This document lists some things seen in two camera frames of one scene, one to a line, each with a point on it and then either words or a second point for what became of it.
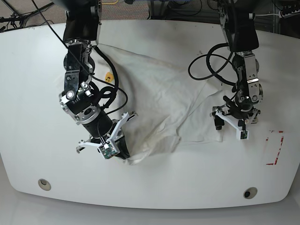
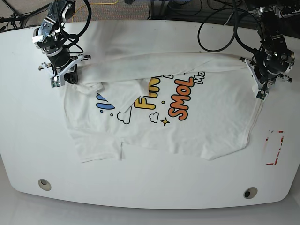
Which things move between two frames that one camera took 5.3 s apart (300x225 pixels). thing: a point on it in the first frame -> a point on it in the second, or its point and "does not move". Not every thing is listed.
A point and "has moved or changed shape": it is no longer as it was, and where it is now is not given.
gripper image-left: [116, 134] -> [58, 75]
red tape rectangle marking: [279, 151] does not move
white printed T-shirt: [159, 107] has moved or changed shape
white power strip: [281, 15] does not move
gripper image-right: [234, 116] -> [261, 83]
